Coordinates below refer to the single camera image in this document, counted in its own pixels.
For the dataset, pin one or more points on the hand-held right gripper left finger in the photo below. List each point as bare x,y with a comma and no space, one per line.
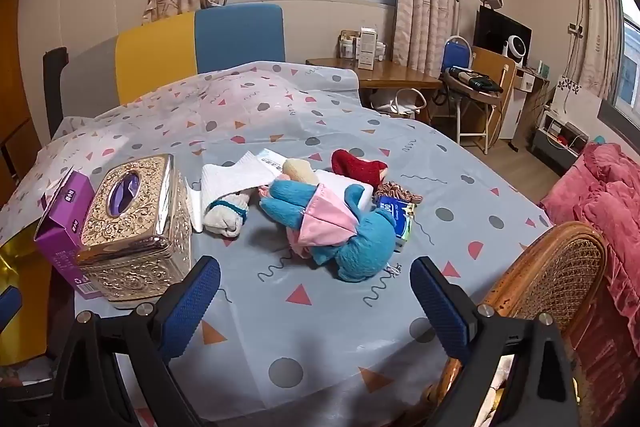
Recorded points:
192,302

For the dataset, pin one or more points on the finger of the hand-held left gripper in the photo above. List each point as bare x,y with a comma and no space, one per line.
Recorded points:
9,307

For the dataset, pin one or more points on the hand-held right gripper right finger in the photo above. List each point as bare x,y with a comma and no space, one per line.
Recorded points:
440,302

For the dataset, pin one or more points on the gold metal tray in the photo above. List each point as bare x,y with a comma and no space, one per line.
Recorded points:
20,267

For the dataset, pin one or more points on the beige cloth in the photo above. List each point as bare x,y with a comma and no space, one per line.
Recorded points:
227,219

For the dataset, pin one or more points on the blue tissue packet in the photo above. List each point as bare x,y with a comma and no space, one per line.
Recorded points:
397,219

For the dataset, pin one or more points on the blue plush toy pink dress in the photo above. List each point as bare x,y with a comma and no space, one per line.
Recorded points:
360,247

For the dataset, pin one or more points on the brown scrunchie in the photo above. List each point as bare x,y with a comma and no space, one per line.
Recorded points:
402,192

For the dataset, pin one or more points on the white paper towel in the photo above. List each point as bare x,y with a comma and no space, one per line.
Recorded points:
230,179

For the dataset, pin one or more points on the red sock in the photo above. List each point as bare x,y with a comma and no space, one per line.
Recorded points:
357,167

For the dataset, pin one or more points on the white sponge block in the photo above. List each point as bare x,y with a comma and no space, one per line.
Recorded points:
335,182

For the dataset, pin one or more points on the white wipe sachet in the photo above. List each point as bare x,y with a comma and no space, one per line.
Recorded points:
267,159

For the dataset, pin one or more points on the beige soft puff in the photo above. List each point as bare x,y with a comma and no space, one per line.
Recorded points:
300,171

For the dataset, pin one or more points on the purple cardboard box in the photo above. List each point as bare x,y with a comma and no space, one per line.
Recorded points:
57,237

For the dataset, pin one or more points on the ornate gold tissue box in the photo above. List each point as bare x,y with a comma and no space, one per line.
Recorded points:
135,227

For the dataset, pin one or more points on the patterned plastic tablecloth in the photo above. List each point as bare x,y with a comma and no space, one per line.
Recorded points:
325,317

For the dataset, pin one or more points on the rattan chair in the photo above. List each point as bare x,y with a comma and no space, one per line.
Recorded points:
560,277

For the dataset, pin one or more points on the pink quilt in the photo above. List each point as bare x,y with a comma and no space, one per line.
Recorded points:
600,207

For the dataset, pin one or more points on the low grey shelf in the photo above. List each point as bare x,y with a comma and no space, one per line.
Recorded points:
555,137

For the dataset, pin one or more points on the white tote bag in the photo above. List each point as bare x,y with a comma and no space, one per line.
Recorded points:
400,104

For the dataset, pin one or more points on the wooden wardrobe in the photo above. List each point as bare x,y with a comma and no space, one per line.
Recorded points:
15,97

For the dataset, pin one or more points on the round folding table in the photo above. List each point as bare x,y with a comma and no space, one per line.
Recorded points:
470,92

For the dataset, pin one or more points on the white cabinet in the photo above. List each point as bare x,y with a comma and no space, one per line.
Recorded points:
525,102

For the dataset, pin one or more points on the black rolled mat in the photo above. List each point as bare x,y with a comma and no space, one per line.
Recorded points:
54,92

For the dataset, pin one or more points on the wooden desk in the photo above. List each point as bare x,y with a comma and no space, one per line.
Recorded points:
390,74

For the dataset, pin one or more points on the wooden board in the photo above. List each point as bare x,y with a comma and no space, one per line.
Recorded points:
492,67

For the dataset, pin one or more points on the blue folding chair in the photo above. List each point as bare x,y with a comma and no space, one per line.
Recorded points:
454,54

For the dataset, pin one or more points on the grey yellow blue chair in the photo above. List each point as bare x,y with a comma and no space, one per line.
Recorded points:
150,52

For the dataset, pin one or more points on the white round fan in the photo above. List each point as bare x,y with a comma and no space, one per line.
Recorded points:
517,49

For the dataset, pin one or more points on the tall white box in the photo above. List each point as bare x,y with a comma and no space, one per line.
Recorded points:
367,47

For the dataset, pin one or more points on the small white box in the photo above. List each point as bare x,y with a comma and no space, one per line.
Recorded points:
347,47

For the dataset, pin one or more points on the black monitor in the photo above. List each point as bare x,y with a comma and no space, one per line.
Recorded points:
492,29

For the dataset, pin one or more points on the side window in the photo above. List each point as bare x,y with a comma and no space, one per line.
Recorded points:
630,52

